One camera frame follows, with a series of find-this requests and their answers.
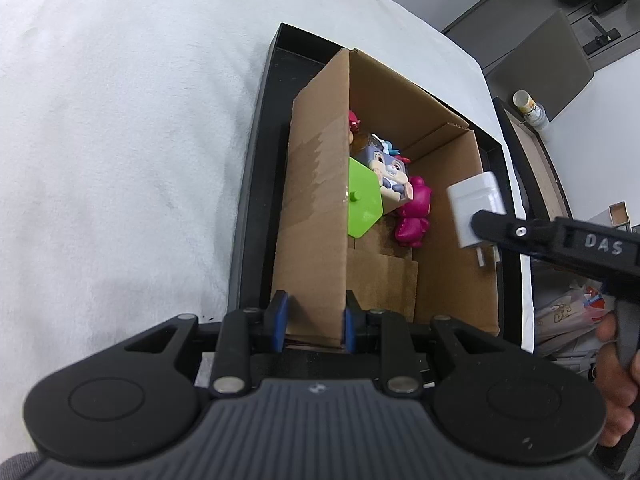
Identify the pink plush-shaped toy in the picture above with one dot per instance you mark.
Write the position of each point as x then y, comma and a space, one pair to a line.
414, 215

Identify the flat cardboard tray on floor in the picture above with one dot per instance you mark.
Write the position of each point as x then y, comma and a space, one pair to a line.
537, 165

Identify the clear plastic bags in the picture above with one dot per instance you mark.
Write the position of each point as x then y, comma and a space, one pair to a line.
570, 315

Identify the lime green box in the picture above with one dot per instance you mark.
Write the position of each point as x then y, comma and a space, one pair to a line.
364, 200

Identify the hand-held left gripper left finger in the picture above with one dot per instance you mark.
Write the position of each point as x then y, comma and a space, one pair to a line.
280, 320

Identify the bunny printed toy box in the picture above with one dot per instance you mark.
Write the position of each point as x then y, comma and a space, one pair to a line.
389, 172

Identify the cardboard box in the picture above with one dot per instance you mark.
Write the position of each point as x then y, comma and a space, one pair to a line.
320, 210

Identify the white plastic bottle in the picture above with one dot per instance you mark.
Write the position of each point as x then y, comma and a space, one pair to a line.
530, 108

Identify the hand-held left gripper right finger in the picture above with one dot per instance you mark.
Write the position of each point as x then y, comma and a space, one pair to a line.
350, 325

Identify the black shallow tray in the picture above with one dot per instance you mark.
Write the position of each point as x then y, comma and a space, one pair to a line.
255, 185

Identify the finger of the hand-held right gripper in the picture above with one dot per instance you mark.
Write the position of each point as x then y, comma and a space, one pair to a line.
515, 232

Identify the white power adapter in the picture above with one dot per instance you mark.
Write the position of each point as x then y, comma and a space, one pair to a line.
472, 205

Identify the black metal bracket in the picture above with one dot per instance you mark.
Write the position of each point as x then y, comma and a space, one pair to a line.
602, 37

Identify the small open cardboard carton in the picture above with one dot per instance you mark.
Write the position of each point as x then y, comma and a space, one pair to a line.
620, 213

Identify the person's right hand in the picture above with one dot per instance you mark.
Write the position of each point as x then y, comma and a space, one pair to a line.
617, 390

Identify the grey board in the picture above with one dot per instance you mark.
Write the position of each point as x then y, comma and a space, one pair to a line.
545, 65

